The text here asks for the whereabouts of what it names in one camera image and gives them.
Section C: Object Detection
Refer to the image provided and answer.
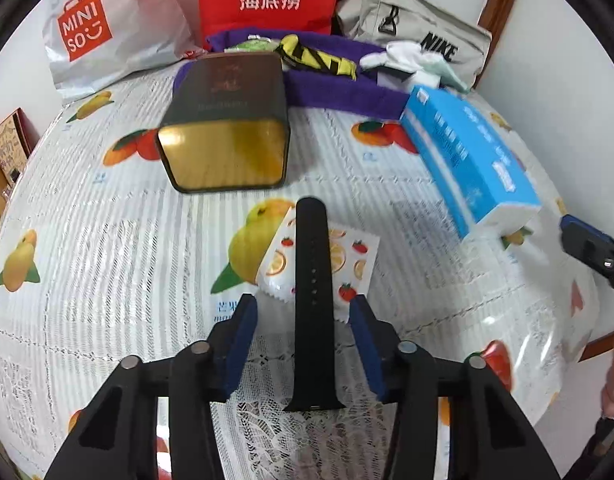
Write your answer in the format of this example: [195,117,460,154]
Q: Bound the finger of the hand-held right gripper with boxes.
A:
[558,214,614,297]

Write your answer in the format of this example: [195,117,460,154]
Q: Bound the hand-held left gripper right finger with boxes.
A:
[348,294,563,480]

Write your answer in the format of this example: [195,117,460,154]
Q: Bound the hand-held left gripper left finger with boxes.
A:
[44,292,260,480]

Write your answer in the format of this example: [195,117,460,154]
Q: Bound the black watch strap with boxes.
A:
[282,197,349,413]

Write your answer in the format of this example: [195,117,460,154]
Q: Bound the white and mint cloth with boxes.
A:
[359,41,470,93]

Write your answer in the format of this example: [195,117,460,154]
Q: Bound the yellow black cloth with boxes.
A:
[276,34,358,80]

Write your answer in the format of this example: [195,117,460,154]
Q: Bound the fruit print sachet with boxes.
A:
[255,207,380,323]

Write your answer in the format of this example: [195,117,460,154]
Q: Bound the blue tissue pack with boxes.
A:
[399,85,543,240]

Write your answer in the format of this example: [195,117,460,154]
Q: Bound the fruit print lace tablecloth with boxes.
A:
[0,67,603,480]

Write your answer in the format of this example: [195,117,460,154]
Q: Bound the dark tin box gold end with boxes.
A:
[154,51,292,195]

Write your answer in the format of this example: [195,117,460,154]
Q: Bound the purple towel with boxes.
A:
[173,30,413,121]

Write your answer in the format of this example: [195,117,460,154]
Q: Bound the grey fabric bag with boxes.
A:
[334,0,493,92]

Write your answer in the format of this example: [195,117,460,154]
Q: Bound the green small packet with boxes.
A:
[224,35,278,55]

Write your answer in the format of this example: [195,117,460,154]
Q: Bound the patterned cardboard box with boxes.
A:
[0,107,42,183]

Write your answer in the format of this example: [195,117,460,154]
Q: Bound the white plastic shopping bag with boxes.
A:
[42,0,198,103]

